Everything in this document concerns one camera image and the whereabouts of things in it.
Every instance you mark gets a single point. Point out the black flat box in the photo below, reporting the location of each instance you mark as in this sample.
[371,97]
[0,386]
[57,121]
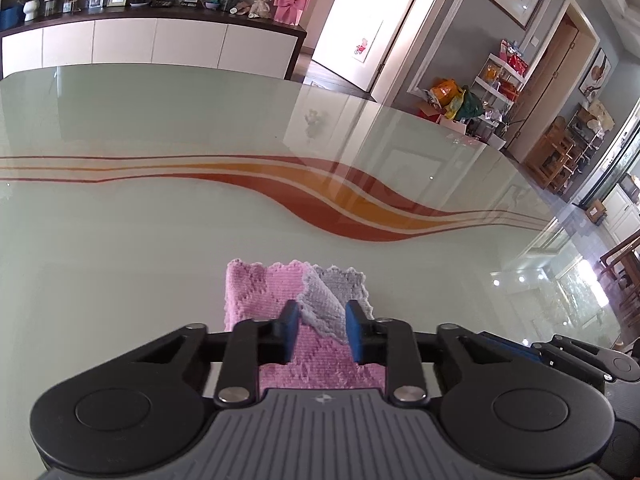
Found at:
[162,2]

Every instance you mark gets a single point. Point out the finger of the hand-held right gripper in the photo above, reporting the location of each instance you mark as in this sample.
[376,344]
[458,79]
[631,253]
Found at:
[517,349]

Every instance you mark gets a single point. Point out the pink gift box with bow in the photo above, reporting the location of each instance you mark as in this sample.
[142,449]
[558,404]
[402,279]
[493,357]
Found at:
[290,2]

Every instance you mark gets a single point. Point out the stacked wooden chairs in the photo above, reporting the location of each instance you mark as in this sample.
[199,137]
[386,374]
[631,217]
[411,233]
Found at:
[552,155]

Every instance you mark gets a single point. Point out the small bowl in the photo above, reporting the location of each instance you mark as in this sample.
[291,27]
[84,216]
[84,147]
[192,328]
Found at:
[212,5]

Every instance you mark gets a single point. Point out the glass jars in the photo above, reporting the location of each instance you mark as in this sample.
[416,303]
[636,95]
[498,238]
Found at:
[230,2]

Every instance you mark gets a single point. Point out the green bag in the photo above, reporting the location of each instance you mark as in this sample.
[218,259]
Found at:
[467,105]

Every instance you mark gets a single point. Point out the cardboard box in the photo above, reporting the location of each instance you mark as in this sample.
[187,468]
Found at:
[431,112]

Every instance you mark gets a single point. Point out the white sideboard with dark top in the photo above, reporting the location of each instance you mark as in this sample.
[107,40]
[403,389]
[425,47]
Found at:
[150,42]

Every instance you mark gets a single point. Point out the metal shelf with goods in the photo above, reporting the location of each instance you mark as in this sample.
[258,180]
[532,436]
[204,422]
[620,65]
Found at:
[592,125]

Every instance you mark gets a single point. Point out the brown wooden door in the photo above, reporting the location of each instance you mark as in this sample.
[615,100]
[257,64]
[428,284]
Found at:
[555,75]

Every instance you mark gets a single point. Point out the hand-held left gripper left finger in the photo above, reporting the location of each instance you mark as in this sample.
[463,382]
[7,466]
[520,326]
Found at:
[286,332]

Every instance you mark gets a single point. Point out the orange yellow bag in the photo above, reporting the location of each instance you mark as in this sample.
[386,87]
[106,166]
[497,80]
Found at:
[445,92]

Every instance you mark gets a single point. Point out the white shelf rack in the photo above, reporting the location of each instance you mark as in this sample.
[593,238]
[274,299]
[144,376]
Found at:
[500,80]

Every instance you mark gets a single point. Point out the blue container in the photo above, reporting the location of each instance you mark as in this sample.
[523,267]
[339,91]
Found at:
[10,17]

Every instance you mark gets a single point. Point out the dark wooden chair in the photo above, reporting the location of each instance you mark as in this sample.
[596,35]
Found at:
[622,270]

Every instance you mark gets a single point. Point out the small framed picture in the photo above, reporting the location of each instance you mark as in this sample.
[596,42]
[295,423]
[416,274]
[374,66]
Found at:
[596,72]

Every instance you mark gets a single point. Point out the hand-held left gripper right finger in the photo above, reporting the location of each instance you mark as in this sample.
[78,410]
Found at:
[356,332]

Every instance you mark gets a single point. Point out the white door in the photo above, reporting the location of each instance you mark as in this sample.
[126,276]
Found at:
[370,20]

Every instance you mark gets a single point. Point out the pink and grey towel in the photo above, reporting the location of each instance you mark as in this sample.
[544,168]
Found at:
[260,290]

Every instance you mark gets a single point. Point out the stack of books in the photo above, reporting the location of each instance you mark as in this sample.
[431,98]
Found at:
[191,0]

